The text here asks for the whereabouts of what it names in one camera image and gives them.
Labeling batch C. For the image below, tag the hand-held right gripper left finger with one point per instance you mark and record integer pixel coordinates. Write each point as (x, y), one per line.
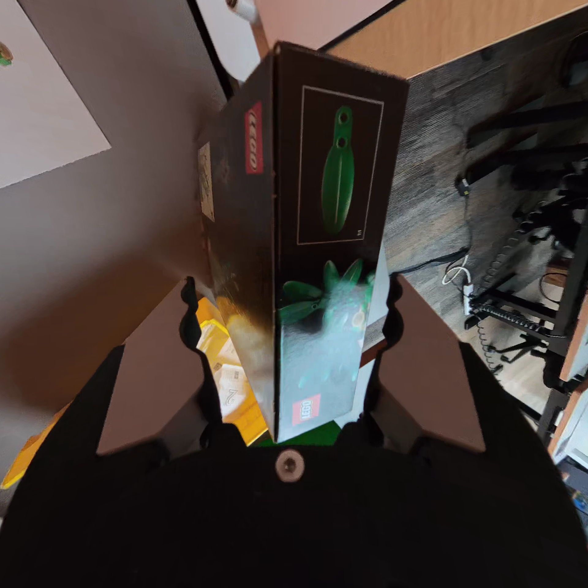
(151, 381)

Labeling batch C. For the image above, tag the wooden table top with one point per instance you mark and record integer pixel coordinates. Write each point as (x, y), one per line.
(436, 41)

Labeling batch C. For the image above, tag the white power strip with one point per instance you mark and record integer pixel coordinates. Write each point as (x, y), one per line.
(468, 298)

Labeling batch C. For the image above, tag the yellow plastic bin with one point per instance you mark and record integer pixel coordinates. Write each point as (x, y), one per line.
(206, 317)

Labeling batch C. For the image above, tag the black metal stand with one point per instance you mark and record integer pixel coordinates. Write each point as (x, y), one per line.
(528, 312)

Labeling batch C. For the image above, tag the black brick set box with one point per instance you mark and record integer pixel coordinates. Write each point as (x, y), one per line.
(330, 183)

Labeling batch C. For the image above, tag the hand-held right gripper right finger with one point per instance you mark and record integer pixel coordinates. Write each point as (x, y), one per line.
(427, 381)

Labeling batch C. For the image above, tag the clear numbered parts bag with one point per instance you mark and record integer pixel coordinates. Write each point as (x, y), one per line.
(232, 386)

